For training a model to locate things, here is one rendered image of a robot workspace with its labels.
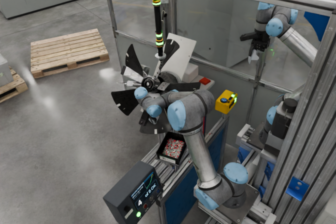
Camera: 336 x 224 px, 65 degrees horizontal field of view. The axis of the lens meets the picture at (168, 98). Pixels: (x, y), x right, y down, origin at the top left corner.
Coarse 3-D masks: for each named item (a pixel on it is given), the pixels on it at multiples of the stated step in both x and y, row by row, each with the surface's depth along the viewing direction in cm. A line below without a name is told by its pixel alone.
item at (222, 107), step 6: (228, 90) 199; (222, 96) 195; (228, 96) 194; (234, 96) 194; (216, 102) 192; (222, 102) 190; (234, 102) 198; (216, 108) 196; (222, 108) 192; (228, 108) 191
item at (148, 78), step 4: (148, 76) 186; (144, 80) 188; (148, 80) 186; (152, 80) 185; (156, 80) 186; (160, 80) 193; (144, 84) 187; (152, 84) 185; (156, 84) 185; (148, 88) 185; (152, 88) 183; (156, 88) 186; (148, 92) 187; (152, 92) 188; (156, 92) 194; (160, 92) 193
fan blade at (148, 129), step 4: (164, 112) 190; (160, 116) 188; (164, 116) 189; (148, 120) 186; (160, 120) 187; (164, 120) 188; (148, 124) 186; (152, 124) 186; (156, 124) 186; (160, 124) 187; (164, 124) 187; (168, 124) 188; (140, 128) 186; (144, 128) 186; (148, 128) 186; (152, 128) 186; (156, 128) 186; (160, 128) 186; (164, 128) 187; (168, 128) 187; (144, 132) 186; (148, 132) 186; (152, 132) 186; (160, 132) 186
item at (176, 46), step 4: (168, 40) 190; (168, 44) 188; (172, 44) 182; (176, 44) 178; (164, 48) 194; (168, 48) 185; (172, 48) 180; (176, 48) 177; (164, 52) 191; (168, 52) 182; (172, 52) 178; (168, 56) 181; (164, 60) 183; (160, 64) 189; (160, 68) 184
